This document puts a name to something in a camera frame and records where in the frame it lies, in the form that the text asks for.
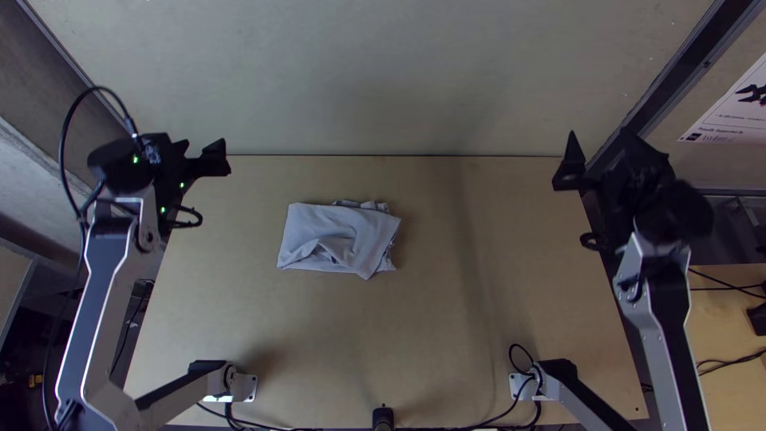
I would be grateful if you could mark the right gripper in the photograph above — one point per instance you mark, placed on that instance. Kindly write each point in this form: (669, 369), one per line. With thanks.
(628, 173)

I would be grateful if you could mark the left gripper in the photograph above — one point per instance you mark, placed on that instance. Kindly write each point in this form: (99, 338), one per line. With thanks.
(176, 161)

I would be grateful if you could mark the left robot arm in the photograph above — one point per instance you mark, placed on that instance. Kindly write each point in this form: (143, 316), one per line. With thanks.
(102, 281)

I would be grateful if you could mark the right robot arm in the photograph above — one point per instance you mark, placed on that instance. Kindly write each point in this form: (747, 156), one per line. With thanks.
(649, 311)

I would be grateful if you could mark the grey t-shirt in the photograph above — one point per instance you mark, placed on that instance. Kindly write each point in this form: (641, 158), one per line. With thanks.
(335, 239)

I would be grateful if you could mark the white paper poster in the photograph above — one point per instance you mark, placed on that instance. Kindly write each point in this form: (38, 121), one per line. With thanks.
(736, 114)

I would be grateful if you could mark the small black device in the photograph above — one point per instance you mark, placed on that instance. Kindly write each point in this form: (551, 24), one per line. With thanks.
(759, 320)

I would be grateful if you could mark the pale wooden side desk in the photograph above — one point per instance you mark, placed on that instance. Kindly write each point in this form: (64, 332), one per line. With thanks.
(730, 389)

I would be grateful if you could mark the dark metal partition post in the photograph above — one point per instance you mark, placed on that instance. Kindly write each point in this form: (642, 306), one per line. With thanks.
(687, 66)

